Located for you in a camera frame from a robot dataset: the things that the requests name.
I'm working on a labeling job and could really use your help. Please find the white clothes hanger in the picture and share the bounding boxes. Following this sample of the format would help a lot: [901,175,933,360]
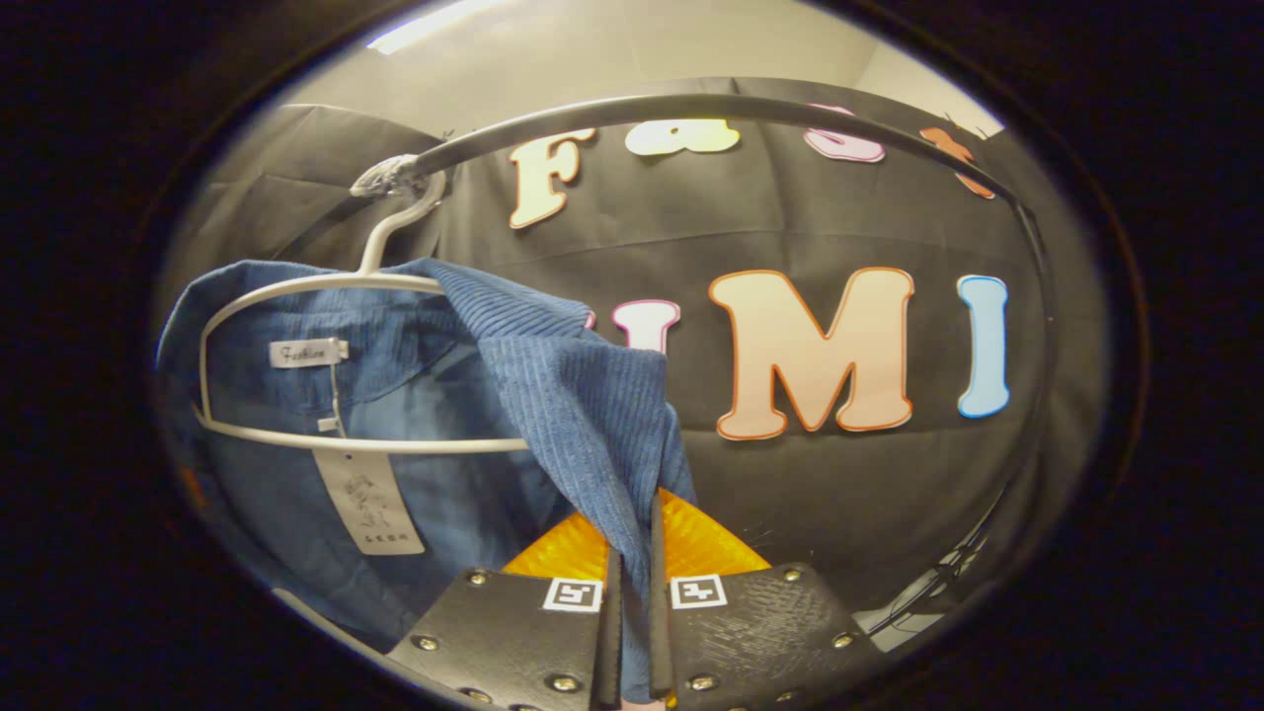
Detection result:
[195,155,529,455]

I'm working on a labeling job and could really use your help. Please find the black clothes rack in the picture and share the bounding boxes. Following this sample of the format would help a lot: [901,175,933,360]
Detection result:
[267,92,1053,633]

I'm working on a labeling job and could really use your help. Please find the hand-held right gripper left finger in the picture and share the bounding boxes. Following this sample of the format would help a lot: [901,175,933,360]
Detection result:
[385,509,625,711]

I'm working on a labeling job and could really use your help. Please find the blue corduroy jacket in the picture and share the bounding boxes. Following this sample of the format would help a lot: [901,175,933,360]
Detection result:
[156,257,697,704]

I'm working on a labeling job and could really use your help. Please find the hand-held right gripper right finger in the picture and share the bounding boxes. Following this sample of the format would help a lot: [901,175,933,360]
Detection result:
[647,489,885,711]

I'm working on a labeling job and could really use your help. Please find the black backdrop cloth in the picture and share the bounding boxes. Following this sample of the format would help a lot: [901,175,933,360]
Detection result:
[158,77,1112,633]

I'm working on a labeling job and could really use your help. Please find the black floor cables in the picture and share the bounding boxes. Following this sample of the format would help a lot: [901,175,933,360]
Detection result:
[869,533,988,633]

